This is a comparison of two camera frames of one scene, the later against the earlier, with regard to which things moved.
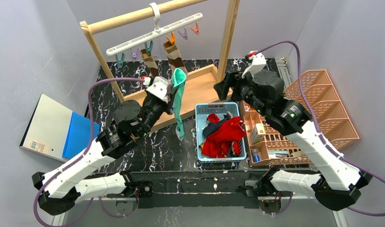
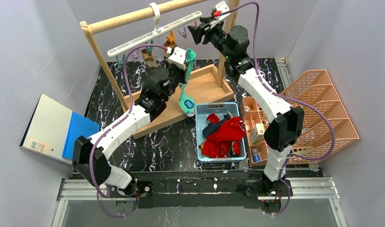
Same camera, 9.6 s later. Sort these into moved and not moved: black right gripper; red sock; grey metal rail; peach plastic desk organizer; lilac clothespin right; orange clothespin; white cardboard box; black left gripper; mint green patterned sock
Moved: mint green patterned sock; black left gripper; black right gripper
Not moved: orange clothespin; white cardboard box; grey metal rail; lilac clothespin right; red sock; peach plastic desk organizer
